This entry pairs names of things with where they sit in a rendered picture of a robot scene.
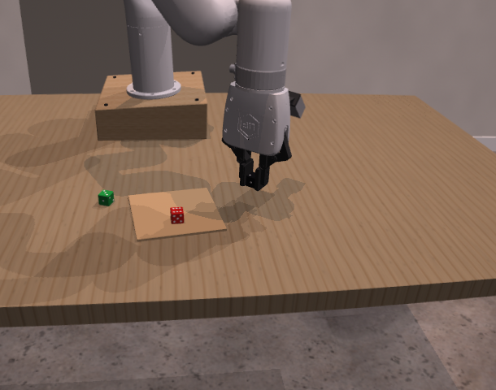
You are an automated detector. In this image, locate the tan flat mat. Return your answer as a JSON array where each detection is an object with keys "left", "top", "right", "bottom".
[{"left": 128, "top": 188, "right": 227, "bottom": 242}]

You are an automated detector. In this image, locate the green die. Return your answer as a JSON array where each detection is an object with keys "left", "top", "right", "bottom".
[{"left": 98, "top": 190, "right": 114, "bottom": 206}]

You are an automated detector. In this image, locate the red die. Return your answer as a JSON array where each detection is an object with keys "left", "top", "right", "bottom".
[{"left": 170, "top": 207, "right": 184, "bottom": 224}]

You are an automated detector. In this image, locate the black die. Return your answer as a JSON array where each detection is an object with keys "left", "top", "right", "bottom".
[{"left": 246, "top": 172, "right": 255, "bottom": 189}]

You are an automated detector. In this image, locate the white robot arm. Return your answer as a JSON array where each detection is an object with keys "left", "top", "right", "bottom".
[{"left": 124, "top": 0, "right": 292, "bottom": 100}]

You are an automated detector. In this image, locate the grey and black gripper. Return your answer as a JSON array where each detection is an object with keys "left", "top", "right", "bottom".
[{"left": 222, "top": 81, "right": 292, "bottom": 191}]

